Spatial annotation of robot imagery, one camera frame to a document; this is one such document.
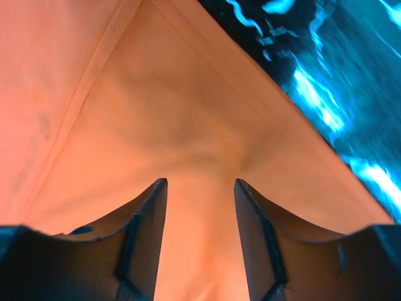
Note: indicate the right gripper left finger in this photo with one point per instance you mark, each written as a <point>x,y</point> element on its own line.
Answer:
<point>115,257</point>

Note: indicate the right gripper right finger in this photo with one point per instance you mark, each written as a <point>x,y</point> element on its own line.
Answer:
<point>289,258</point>

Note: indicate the orange t-shirt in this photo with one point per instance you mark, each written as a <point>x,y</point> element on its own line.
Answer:
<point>101,98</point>

